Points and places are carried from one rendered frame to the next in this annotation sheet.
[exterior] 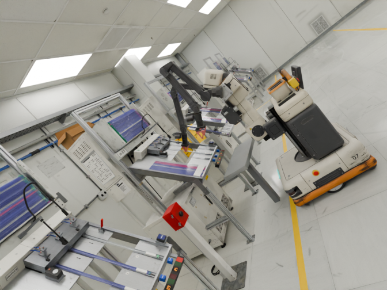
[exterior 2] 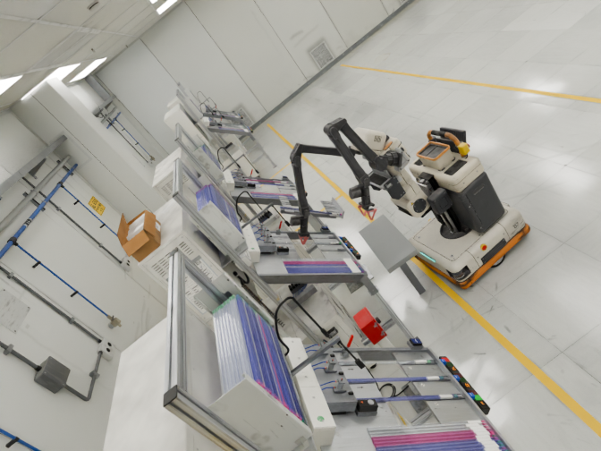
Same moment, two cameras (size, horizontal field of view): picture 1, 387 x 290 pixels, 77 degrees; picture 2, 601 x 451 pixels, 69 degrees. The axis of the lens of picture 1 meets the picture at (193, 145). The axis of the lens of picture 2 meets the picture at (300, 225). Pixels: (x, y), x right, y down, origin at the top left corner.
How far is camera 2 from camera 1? 1.69 m
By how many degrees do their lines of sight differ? 30
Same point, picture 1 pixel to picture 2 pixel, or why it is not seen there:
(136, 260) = (415, 371)
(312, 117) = (482, 185)
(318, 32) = (320, 64)
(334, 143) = (498, 213)
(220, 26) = (172, 37)
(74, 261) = (360, 391)
